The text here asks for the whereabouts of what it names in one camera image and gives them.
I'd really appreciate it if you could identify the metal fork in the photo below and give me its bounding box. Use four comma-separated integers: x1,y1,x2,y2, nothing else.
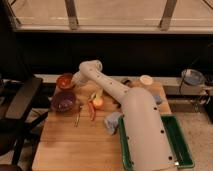
74,104,83,127

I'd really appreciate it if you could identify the red yellow apple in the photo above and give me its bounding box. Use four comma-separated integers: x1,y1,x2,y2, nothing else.
92,97,104,109

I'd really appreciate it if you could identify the green plastic tray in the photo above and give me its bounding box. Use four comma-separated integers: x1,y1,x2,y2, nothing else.
118,114,196,171

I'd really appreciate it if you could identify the orange bowl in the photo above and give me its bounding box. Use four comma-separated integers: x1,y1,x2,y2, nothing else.
56,73,74,90

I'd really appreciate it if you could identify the purple bowl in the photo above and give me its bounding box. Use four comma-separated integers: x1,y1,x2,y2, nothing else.
51,91,76,112

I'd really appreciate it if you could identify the white lidded cup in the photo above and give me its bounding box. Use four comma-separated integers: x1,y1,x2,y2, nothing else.
139,75,153,86

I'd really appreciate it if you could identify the light blue crumpled cloth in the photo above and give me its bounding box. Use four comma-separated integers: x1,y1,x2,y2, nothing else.
104,112,121,135

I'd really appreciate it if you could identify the orange carrot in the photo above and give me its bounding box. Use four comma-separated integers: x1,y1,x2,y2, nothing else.
87,101,96,121

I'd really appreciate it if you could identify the light blue sponge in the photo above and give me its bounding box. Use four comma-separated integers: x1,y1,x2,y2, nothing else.
153,95,162,105

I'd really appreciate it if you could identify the grey bowl on shelf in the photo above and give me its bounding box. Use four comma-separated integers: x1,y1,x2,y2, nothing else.
181,69,205,86

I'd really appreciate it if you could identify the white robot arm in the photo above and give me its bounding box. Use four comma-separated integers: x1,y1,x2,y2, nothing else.
74,60,178,171

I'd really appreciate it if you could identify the yellow banana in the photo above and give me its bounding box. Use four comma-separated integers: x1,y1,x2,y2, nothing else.
90,89,103,100

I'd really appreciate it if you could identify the black chair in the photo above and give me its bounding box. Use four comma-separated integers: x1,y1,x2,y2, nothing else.
0,77,48,171

